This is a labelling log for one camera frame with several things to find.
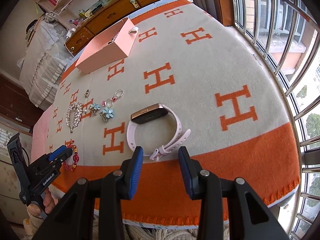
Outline red knot bracelet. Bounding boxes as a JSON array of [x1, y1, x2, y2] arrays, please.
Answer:
[[62, 140, 80, 172]]

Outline silver rhinestone necklace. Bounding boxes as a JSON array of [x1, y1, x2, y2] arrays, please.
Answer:
[[65, 101, 84, 134]]

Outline blue flower earring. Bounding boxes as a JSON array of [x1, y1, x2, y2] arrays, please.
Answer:
[[88, 103, 101, 115], [99, 107, 114, 122]]

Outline pink strap smartwatch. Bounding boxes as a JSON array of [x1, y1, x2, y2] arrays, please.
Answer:
[[126, 103, 191, 161]]

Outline silver ring keychain red beads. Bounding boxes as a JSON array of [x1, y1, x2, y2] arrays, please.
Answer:
[[102, 89, 124, 108]]

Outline pink jewelry tray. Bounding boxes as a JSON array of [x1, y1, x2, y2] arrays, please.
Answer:
[[75, 18, 139, 74]]

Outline left human hand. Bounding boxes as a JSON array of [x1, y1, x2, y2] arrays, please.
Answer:
[[27, 188, 56, 218]]

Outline pink bedsheet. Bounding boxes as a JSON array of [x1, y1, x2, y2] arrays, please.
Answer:
[[31, 105, 53, 162]]

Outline brown wooden door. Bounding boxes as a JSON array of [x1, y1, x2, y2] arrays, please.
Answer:
[[1, 75, 44, 129]]

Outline orange H pattern blanket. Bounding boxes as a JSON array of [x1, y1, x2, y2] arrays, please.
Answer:
[[46, 0, 301, 227]]

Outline white lace covered furniture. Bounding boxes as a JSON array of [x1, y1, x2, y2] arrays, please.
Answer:
[[19, 21, 72, 111]]

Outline window with metal bars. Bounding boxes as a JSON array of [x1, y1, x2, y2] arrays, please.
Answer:
[[233, 0, 319, 239]]

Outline wooden desk with drawers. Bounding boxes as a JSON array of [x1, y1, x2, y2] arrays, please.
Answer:
[[65, 0, 160, 56]]

